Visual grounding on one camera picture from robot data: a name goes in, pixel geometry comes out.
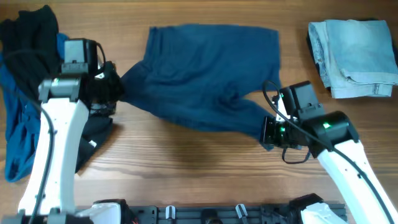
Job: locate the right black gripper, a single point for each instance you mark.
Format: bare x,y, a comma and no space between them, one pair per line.
267,132

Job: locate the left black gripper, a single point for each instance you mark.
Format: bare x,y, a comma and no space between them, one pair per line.
114,84

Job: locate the navy blue shorts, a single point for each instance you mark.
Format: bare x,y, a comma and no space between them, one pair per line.
199,76

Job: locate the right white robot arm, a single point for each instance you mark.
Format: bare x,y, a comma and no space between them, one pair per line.
333,141

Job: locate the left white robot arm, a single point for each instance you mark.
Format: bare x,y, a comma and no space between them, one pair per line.
83,87

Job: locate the teal blue garment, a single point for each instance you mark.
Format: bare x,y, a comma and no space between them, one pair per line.
23,122

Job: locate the black garment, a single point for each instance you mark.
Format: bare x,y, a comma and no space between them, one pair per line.
28,48

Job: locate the folded light blue jeans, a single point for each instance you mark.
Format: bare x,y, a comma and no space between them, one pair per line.
354,58

